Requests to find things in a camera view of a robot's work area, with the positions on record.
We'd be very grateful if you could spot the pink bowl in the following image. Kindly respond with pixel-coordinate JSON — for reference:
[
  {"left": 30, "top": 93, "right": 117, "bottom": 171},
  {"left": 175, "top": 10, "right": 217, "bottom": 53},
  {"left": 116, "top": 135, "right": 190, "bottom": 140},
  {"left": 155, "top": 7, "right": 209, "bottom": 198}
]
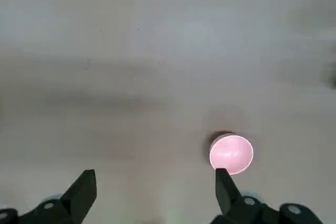
[{"left": 209, "top": 134, "right": 254, "bottom": 176}]

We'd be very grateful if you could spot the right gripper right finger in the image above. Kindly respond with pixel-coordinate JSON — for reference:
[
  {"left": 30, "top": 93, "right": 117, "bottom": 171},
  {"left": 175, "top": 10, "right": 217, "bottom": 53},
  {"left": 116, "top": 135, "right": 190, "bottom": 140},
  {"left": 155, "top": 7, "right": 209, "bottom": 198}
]
[{"left": 211, "top": 167, "right": 325, "bottom": 224}]

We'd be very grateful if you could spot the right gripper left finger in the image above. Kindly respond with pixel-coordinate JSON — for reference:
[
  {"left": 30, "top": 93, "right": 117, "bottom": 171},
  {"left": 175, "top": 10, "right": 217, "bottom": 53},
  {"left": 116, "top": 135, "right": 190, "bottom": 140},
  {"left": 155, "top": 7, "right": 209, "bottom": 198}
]
[{"left": 0, "top": 169, "right": 97, "bottom": 224}]

